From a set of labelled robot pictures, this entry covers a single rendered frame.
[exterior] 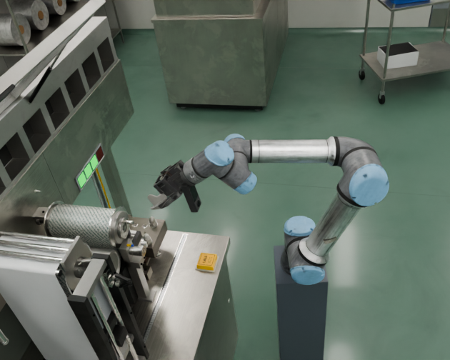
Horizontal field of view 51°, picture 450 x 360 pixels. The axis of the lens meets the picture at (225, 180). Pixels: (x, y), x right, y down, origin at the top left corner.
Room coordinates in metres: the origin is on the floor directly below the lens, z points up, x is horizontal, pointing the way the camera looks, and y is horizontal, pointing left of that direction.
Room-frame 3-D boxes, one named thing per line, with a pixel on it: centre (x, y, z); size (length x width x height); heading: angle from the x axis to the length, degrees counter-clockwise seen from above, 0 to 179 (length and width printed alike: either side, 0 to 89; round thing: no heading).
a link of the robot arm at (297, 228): (1.20, -0.25, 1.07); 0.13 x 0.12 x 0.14; 177
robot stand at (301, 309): (1.21, -0.25, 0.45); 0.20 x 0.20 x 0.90; 84
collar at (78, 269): (0.95, 0.44, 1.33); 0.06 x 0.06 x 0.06; 72
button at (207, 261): (1.27, 0.12, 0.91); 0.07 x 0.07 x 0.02; 72
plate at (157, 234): (1.41, 0.49, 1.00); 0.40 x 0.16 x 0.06; 72
